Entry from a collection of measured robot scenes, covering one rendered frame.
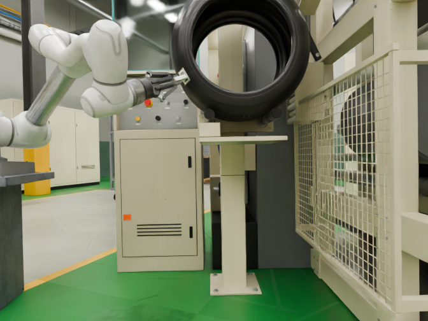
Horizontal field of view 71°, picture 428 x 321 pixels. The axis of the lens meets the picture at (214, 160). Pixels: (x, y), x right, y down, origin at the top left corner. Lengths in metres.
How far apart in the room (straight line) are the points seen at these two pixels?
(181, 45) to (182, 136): 0.74
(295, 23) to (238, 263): 1.21
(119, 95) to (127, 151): 0.98
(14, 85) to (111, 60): 9.61
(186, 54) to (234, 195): 0.77
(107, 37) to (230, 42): 0.91
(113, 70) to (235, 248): 1.13
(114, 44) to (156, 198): 1.18
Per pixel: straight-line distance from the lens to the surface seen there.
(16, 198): 1.92
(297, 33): 1.37
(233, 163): 1.62
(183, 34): 1.33
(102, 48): 0.95
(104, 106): 1.01
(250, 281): 1.84
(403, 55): 0.94
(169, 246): 1.99
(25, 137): 1.89
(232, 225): 1.66
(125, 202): 1.98
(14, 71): 10.61
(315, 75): 1.69
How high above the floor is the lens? 0.72
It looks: 1 degrees down
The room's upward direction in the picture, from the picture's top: 1 degrees counter-clockwise
